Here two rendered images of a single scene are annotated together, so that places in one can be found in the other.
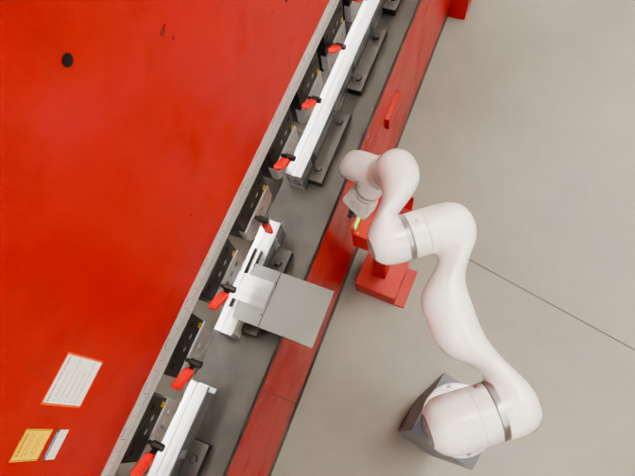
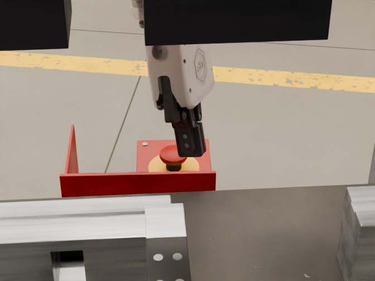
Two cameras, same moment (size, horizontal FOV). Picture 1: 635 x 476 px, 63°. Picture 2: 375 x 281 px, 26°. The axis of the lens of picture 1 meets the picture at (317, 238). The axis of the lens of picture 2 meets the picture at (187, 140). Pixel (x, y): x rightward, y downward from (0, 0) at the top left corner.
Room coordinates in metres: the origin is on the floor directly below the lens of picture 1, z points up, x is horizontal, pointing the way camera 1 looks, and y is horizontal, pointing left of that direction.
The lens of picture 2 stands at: (1.23, 0.47, 1.48)
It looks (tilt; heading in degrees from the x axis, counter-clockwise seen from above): 36 degrees down; 229
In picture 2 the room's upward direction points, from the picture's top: straight up
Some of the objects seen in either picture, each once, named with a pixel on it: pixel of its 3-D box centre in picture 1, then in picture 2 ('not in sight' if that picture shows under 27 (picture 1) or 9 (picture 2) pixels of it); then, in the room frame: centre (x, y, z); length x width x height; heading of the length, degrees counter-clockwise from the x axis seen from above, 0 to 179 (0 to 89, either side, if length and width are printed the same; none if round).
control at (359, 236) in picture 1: (383, 220); (140, 189); (0.69, -0.25, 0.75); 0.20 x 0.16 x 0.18; 141
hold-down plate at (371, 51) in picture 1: (368, 60); not in sight; (1.29, -0.38, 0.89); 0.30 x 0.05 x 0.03; 143
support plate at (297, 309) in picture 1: (283, 304); not in sight; (0.43, 0.16, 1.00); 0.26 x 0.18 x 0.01; 53
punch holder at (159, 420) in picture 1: (138, 423); not in sight; (0.18, 0.53, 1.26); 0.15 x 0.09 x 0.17; 143
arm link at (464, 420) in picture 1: (464, 419); not in sight; (-0.02, -0.19, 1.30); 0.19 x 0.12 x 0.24; 90
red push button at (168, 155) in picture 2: not in sight; (173, 161); (0.65, -0.22, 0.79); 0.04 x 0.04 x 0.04
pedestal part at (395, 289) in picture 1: (386, 278); not in sight; (0.68, -0.27, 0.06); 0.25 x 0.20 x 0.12; 51
